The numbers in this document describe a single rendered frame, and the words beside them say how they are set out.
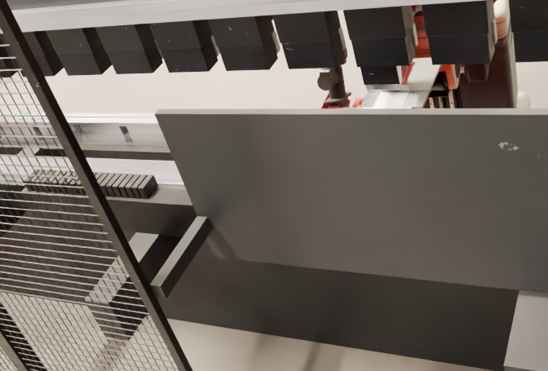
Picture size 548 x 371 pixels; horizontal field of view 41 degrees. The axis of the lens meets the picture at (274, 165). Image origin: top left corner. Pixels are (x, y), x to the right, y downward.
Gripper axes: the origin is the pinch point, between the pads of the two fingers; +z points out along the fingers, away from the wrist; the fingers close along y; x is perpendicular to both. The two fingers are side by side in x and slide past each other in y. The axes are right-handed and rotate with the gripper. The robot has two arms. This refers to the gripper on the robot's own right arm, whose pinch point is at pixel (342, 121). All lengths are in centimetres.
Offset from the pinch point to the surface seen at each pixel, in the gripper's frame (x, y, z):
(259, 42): -2, 49, -41
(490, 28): 59, 49, -38
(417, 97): 36, 36, -18
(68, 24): -65, 47, -52
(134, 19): -40, 49, -51
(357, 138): 39, 100, -31
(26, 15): -59, 71, -59
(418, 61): 32.9, 16.4, -23.4
